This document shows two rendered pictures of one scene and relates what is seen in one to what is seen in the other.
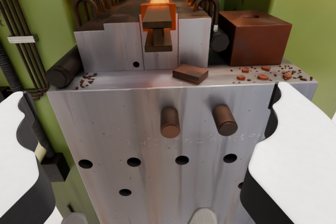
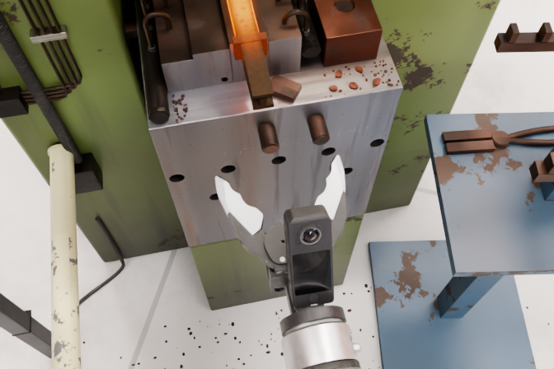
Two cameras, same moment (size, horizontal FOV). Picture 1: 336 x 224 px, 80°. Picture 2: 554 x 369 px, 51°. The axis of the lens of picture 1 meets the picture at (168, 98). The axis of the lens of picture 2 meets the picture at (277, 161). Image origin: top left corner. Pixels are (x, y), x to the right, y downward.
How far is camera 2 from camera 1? 61 cm
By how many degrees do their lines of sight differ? 28
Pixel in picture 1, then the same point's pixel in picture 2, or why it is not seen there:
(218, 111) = (312, 123)
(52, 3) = not seen: outside the picture
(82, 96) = (183, 128)
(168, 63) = not seen: hidden behind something
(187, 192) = (284, 186)
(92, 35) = (180, 64)
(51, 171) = (85, 180)
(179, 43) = (270, 58)
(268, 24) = (359, 32)
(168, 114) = (267, 133)
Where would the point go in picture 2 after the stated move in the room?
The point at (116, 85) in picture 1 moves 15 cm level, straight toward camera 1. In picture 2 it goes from (213, 111) to (259, 193)
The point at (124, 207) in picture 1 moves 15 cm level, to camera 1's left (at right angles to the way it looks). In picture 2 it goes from (213, 211) to (133, 225)
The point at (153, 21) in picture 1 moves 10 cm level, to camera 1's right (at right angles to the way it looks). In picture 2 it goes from (260, 95) to (337, 82)
